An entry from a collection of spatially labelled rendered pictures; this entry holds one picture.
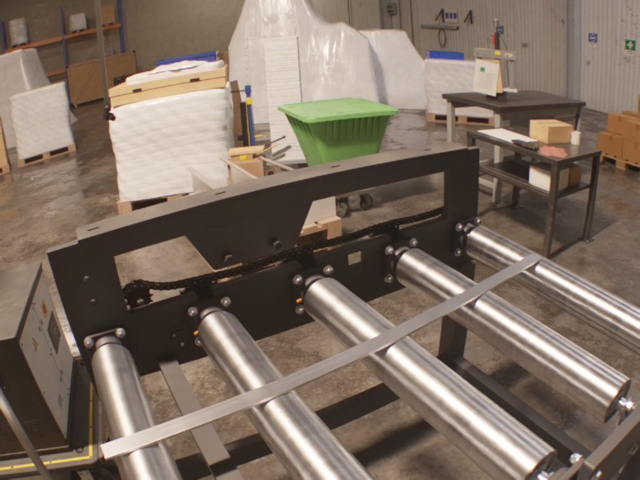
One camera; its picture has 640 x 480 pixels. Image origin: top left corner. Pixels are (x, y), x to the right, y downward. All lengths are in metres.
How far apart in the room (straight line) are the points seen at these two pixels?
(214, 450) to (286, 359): 1.54
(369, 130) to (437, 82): 4.10
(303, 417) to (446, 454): 1.21
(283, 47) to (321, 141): 1.44
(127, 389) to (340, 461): 0.47
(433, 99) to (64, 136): 6.43
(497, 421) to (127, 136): 4.18
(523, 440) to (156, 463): 0.64
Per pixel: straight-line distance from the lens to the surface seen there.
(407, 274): 1.42
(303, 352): 2.58
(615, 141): 6.63
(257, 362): 1.05
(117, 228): 1.15
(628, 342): 1.33
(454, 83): 7.89
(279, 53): 4.89
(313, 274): 1.36
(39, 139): 9.21
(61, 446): 1.84
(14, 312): 1.69
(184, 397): 1.20
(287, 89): 4.92
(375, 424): 2.15
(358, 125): 3.83
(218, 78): 4.48
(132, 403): 1.01
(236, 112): 5.22
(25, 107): 9.16
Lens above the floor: 1.56
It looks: 26 degrees down
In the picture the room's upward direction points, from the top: 4 degrees counter-clockwise
